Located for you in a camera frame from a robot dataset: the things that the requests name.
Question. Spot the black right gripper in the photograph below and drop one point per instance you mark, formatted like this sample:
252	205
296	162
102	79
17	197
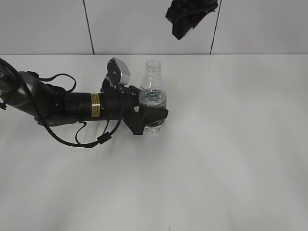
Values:
187	14

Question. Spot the clear Cestbon water bottle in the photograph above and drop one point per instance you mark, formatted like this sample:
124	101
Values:
152	87

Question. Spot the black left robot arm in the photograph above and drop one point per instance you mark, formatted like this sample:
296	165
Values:
26	90

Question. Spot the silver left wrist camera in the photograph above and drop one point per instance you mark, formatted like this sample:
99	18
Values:
117	72

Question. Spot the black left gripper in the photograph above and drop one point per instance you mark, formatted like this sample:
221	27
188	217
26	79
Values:
119	102

